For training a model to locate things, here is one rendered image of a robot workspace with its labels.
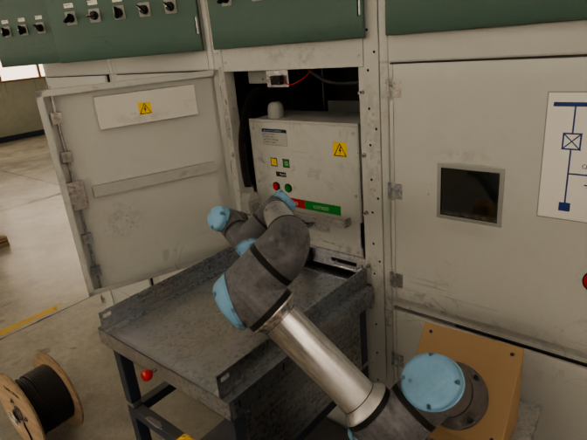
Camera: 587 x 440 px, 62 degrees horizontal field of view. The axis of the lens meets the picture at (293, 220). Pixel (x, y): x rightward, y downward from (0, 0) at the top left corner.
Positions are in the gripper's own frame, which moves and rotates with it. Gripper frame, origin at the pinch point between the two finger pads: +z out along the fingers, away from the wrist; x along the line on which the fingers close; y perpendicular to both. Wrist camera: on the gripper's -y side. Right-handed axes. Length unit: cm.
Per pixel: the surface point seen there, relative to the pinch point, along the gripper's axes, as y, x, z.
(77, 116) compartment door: -55, 22, -54
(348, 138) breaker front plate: 19.7, 35.5, -3.4
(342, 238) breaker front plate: 15.4, 3.8, 14.8
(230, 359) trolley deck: 17, -38, -30
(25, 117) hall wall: -1099, 128, 340
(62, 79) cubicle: -152, 52, -19
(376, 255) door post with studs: 31.6, 0.8, 11.5
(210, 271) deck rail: -28.3, -20.0, -2.1
